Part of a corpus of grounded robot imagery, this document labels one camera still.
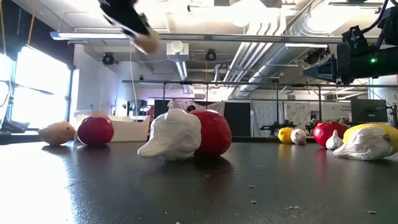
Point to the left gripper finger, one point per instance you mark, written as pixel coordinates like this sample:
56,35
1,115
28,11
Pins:
145,23
127,31

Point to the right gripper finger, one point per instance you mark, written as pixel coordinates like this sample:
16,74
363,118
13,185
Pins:
331,80
328,68

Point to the white garlic bulb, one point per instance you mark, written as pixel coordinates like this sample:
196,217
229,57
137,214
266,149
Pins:
334,142
299,137
363,144
174,133

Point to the yellow lemon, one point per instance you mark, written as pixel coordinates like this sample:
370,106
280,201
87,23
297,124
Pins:
285,135
373,128
57,133

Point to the black background robot arm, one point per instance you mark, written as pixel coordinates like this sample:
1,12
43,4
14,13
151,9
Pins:
275,127

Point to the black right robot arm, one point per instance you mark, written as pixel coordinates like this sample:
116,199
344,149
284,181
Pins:
390,26

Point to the black ceiling track light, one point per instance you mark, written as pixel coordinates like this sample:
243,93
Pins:
315,56

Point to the white ceiling box unit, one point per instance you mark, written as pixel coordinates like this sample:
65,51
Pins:
177,49

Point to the black computer monitor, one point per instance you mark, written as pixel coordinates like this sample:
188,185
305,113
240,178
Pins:
368,110

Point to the floral white cloth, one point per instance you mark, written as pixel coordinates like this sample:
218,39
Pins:
297,113

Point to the red black equipment clutter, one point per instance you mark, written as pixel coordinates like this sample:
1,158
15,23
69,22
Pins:
311,126

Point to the grey patterned curtain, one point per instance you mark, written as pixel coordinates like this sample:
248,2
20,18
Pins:
264,115

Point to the white ceiling pipe bundle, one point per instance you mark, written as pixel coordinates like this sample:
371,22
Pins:
248,49

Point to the white plastic basket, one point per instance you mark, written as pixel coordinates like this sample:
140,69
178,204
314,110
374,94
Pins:
130,129

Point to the black partition panel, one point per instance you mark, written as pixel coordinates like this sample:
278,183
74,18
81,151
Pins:
237,119

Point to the white dotted cloth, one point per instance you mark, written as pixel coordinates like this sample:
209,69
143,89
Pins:
214,105

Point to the black base block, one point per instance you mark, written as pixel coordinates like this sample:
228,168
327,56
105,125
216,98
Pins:
12,127

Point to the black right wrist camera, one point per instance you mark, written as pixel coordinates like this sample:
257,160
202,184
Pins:
356,39

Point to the black ceiling camera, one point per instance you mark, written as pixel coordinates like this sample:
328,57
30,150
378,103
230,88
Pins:
108,58
211,55

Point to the silver spiral air duct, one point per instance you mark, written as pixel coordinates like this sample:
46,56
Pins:
280,54

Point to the long grey ceiling rail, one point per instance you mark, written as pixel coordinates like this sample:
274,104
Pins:
217,38

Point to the black metal rack frame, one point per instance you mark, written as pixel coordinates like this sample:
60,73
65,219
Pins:
217,82

